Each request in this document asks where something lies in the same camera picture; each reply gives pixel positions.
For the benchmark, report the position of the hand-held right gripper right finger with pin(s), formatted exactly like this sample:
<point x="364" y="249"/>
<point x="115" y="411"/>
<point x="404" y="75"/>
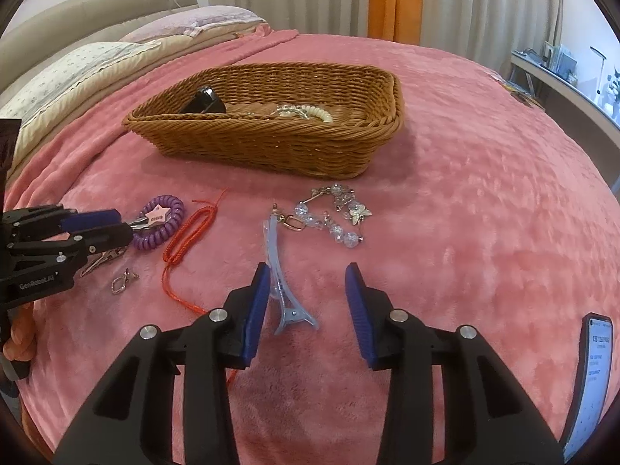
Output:
<point x="357" y="320"/>

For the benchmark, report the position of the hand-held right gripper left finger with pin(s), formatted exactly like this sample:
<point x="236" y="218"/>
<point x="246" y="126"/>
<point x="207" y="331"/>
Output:
<point x="257" y="315"/>

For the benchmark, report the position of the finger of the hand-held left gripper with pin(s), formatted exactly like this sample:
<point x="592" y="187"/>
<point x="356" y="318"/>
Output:
<point x="104" y="238"/>
<point x="92" y="218"/>

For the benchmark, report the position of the light blue hair clip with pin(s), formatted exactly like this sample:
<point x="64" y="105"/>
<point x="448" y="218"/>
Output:
<point x="281" y="271"/>

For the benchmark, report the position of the brown wicker basket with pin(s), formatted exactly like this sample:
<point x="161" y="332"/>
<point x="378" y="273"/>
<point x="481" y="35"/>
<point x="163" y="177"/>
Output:
<point x="271" y="145"/>

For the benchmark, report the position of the person's left hand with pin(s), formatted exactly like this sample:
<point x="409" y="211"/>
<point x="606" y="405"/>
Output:
<point x="20" y="336"/>

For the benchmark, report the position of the silver metal hair clip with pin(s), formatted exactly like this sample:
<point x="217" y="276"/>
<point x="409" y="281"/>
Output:
<point x="105" y="256"/>

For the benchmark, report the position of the white patterned pillow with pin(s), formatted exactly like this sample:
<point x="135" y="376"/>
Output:
<point x="63" y="72"/>

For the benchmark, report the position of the beige quilt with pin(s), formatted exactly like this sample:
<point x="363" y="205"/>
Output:
<point x="121" y="72"/>

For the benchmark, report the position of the black glossy hair clip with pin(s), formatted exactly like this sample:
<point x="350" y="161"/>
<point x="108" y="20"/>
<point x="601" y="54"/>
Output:
<point x="204" y="100"/>

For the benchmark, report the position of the pink fleece blanket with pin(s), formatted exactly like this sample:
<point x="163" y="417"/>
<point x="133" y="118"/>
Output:
<point x="460" y="193"/>

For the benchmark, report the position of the beige padded headboard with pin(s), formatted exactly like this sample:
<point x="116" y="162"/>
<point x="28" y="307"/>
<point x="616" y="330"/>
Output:
<point x="97" y="5"/>

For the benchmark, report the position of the pale pink pillow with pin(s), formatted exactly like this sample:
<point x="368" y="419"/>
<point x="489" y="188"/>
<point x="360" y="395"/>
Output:
<point x="193" y="22"/>

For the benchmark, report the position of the smartphone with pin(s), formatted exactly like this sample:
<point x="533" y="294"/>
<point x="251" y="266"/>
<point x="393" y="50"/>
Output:
<point x="588" y="387"/>

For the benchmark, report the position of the grey desk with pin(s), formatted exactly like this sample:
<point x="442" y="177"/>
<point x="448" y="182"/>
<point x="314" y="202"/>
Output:
<point x="571" y="94"/>

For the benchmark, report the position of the orange curtain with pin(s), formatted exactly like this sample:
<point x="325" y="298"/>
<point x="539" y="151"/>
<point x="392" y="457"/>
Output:
<point x="395" y="0"/>

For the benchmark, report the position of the white figurine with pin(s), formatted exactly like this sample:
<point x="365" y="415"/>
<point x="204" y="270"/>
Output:
<point x="611" y="87"/>

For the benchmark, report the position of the picture frame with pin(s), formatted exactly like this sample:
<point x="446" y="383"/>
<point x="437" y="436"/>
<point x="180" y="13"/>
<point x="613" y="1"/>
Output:
<point x="562" y="60"/>

